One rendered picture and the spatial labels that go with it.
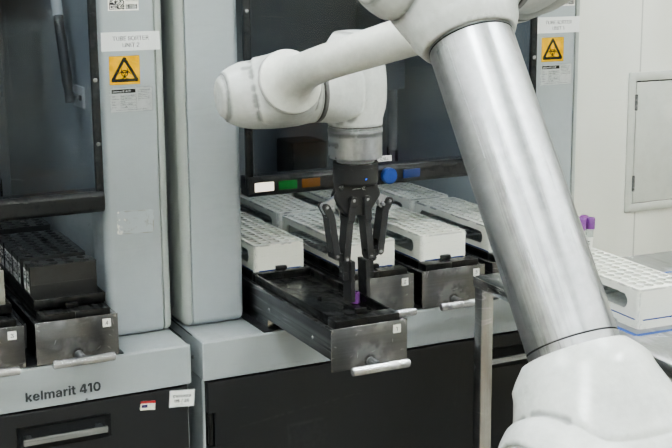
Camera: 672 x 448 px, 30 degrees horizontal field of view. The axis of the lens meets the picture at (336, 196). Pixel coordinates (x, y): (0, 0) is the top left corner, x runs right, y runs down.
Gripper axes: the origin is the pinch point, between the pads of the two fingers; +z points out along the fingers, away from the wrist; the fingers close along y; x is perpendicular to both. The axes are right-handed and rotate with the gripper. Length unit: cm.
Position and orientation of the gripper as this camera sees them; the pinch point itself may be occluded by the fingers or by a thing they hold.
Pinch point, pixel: (356, 279)
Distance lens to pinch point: 210.8
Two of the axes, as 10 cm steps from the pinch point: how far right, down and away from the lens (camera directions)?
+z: 0.1, 9.8, 1.9
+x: 4.4, 1.7, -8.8
